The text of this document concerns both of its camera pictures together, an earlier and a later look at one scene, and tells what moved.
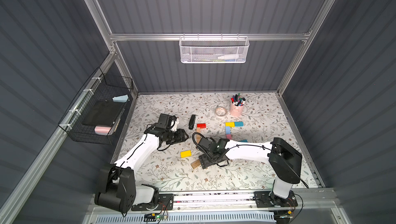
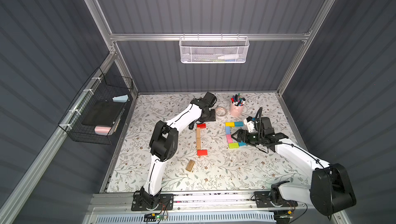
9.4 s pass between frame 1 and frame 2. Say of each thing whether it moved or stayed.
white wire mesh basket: stayed
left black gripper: moved
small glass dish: stayed
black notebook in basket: stayed
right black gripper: moved
